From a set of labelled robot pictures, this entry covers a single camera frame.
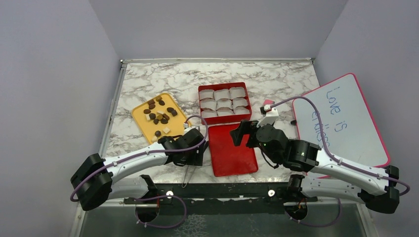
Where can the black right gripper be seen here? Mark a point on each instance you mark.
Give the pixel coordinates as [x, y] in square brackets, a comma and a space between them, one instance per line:
[245, 127]

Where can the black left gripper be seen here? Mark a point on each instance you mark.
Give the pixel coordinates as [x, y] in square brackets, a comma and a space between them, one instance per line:
[195, 160]

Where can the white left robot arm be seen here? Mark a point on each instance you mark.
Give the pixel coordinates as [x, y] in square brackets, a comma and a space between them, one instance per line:
[94, 180]

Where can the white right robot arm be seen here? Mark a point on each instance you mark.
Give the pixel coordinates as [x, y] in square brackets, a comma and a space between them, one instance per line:
[375, 187]

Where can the red chocolate box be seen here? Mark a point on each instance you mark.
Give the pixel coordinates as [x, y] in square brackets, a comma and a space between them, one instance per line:
[226, 119]

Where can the white paper cup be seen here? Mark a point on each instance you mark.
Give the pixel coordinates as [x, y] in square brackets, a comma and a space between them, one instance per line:
[239, 102]
[206, 94]
[224, 103]
[237, 92]
[222, 94]
[224, 112]
[241, 111]
[209, 114]
[208, 104]

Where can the red box lid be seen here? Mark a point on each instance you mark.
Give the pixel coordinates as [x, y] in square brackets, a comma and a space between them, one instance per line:
[226, 158]

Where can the pink whiteboard eraser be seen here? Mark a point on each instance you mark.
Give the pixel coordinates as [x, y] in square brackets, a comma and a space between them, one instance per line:
[268, 102]

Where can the yellow plastic tray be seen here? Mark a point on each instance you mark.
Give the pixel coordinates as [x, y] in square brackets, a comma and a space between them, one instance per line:
[157, 113]

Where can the pink framed whiteboard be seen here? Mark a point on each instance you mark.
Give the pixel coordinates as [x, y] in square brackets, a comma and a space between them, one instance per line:
[339, 112]

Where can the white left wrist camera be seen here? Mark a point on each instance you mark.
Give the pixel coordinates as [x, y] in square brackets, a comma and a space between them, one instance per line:
[188, 127]

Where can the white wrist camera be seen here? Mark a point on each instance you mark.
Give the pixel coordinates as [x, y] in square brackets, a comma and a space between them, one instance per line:
[270, 115]
[188, 127]

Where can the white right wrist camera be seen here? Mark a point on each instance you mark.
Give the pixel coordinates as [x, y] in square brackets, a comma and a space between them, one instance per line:
[270, 115]

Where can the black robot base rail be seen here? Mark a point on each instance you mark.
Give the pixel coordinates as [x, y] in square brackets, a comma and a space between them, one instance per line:
[213, 198]

